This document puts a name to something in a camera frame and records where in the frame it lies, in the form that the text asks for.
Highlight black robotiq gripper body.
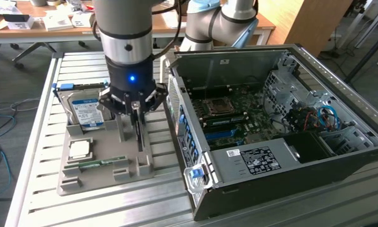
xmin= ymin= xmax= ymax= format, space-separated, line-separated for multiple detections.
xmin=107 ymin=59 xmax=158 ymax=106

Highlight graphics card with metal bracket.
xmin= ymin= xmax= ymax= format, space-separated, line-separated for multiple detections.
xmin=131 ymin=101 xmax=148 ymax=153

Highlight hard disk blue label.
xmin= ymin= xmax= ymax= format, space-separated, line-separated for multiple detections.
xmin=51 ymin=79 xmax=115 ymax=132

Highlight grey parts rack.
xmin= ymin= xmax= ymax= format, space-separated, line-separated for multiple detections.
xmin=56 ymin=114 xmax=156 ymax=197

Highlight metal CPU socket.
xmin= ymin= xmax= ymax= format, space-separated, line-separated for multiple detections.
xmin=201 ymin=96 xmax=237 ymax=116

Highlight silver CPU chip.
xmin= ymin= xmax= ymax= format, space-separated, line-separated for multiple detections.
xmin=68 ymin=141 xmax=95 ymax=162

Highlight installed green RAM stick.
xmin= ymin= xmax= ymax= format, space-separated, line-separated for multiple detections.
xmin=203 ymin=114 xmax=249 ymax=127

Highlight blue slot cover retainer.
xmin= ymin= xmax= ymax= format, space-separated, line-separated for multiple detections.
xmin=178 ymin=105 xmax=199 ymax=166

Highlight blue expansion slot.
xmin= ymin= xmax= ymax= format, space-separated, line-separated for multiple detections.
xmin=205 ymin=130 xmax=240 ymax=140

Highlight loose green RAM stick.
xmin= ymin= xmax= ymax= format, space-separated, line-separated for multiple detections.
xmin=64 ymin=155 xmax=128 ymax=170

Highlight white paper stack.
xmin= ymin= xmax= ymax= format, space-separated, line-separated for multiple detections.
xmin=154 ymin=10 xmax=190 ymax=30

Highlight small white labelled box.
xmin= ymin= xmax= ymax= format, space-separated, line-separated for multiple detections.
xmin=71 ymin=11 xmax=95 ymax=28

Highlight large white cardboard box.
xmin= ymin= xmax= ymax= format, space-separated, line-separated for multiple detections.
xmin=43 ymin=10 xmax=75 ymax=32

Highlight grey desk leg with castor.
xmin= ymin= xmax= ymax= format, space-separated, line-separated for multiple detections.
xmin=12 ymin=42 xmax=58 ymax=69

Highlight blue case latch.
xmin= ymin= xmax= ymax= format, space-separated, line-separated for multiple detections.
xmin=190 ymin=166 xmax=207 ymax=178

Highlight green motherboard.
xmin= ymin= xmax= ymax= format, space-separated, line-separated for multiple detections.
xmin=190 ymin=85 xmax=284 ymax=151

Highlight wooden office desk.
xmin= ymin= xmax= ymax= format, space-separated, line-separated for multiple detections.
xmin=0 ymin=0 xmax=277 ymax=52

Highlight grey power supply unit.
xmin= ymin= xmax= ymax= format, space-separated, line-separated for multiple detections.
xmin=208 ymin=139 xmax=303 ymax=186

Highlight perforated metal drive cage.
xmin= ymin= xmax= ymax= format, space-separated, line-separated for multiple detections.
xmin=263 ymin=53 xmax=307 ymax=114

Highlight open black white box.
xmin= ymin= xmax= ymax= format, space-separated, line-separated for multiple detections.
xmin=0 ymin=14 xmax=36 ymax=31

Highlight crumpled white printed paper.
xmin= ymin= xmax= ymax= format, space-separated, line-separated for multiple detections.
xmin=0 ymin=0 xmax=23 ymax=16

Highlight black open PC case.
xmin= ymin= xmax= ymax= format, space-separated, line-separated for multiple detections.
xmin=160 ymin=43 xmax=378 ymax=222

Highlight wooden cabinet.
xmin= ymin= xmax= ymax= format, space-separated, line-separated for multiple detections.
xmin=259 ymin=0 xmax=356 ymax=57

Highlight grey metal disk bay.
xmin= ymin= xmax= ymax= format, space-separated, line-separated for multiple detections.
xmin=319 ymin=125 xmax=378 ymax=158

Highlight black metal pole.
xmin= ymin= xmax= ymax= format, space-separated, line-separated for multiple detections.
xmin=343 ymin=21 xmax=378 ymax=83

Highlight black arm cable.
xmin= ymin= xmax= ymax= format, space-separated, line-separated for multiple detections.
xmin=151 ymin=0 xmax=190 ymax=60

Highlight grey floor cable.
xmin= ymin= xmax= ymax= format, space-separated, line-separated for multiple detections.
xmin=0 ymin=98 xmax=42 ymax=112

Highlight blue floor cable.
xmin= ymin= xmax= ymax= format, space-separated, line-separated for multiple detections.
xmin=0 ymin=104 xmax=19 ymax=203

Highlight red orange power wires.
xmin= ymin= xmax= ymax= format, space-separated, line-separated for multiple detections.
xmin=304 ymin=111 xmax=321 ymax=132

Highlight blue data wire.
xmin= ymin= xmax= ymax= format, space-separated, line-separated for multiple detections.
xmin=317 ymin=105 xmax=341 ymax=131

